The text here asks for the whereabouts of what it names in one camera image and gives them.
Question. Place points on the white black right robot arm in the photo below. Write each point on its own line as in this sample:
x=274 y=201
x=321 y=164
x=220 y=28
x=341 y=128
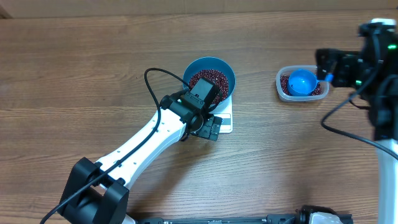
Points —
x=372 y=72

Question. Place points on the blue plastic scoop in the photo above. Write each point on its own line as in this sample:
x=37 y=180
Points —
x=303 y=82

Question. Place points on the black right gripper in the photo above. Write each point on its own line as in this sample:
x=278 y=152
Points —
x=346 y=68

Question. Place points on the red adzuki beans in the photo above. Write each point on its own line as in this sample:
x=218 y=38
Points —
x=293 y=84

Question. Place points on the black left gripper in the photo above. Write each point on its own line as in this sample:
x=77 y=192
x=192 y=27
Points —
x=211 y=130

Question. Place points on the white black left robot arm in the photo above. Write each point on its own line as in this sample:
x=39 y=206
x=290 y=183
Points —
x=98 y=192

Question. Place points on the teal plastic bowl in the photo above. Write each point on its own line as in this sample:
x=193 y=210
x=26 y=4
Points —
x=210 y=63

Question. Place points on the clear plastic container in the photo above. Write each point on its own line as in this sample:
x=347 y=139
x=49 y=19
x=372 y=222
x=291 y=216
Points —
x=286 y=71

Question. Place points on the white digital kitchen scale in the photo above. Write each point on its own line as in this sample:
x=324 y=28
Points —
x=225 y=111

